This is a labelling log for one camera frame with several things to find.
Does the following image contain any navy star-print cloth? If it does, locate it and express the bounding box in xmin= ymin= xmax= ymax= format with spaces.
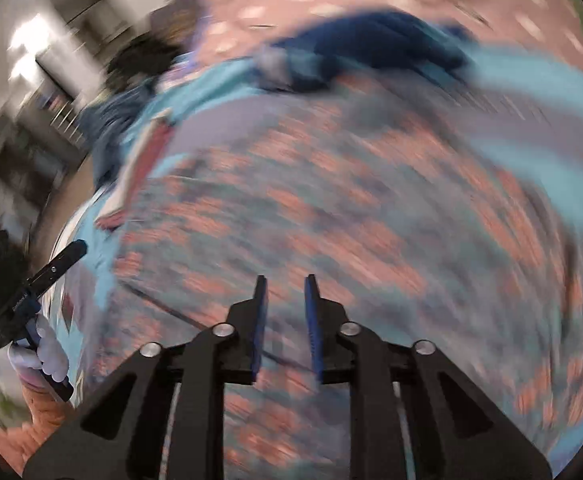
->
xmin=255 ymin=7 xmax=478 ymax=94

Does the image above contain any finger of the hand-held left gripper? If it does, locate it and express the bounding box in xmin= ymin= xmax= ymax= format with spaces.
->
xmin=27 ymin=240 xmax=88 ymax=302

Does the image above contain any dark blue clothes pile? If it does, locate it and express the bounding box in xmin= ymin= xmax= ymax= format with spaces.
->
xmin=78 ymin=80 xmax=164 ymax=186

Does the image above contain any person's left hand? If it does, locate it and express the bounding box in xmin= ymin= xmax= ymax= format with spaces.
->
xmin=8 ymin=312 xmax=72 ymax=397

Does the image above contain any person's left forearm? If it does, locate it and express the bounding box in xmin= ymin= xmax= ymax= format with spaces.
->
xmin=0 ymin=380 xmax=79 ymax=471

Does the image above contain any floral print garment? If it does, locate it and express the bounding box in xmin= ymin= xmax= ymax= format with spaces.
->
xmin=96 ymin=105 xmax=583 ymax=480

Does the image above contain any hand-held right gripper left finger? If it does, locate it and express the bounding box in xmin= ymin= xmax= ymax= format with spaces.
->
xmin=24 ymin=275 xmax=270 ymax=480

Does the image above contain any turquoise patterned blanket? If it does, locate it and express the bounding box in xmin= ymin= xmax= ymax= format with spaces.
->
xmin=51 ymin=47 xmax=583 ymax=480

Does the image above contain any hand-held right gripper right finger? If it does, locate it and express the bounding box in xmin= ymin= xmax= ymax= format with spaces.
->
xmin=304 ymin=273 xmax=555 ymax=480

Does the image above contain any red and white cloth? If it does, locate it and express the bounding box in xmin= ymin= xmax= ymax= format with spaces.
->
xmin=95 ymin=112 xmax=174 ymax=233

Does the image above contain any dark fluffy cloth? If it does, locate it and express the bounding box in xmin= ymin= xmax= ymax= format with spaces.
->
xmin=106 ymin=35 xmax=184 ymax=86

